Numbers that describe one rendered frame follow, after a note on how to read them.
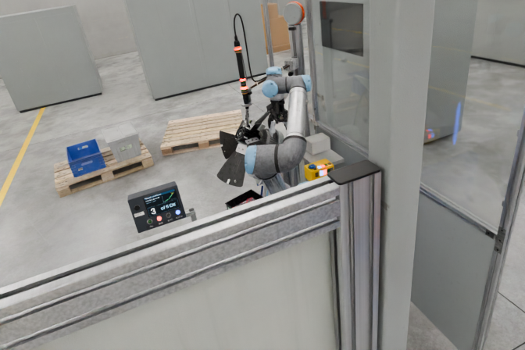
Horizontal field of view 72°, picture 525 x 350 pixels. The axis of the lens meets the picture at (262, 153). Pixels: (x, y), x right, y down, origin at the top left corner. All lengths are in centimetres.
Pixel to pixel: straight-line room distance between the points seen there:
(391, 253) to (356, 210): 10
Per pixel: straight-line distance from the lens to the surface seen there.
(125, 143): 509
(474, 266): 223
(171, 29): 769
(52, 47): 926
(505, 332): 296
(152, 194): 199
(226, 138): 272
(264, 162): 141
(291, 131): 147
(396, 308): 63
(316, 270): 53
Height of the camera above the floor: 223
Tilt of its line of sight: 27 degrees down
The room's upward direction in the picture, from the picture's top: 8 degrees counter-clockwise
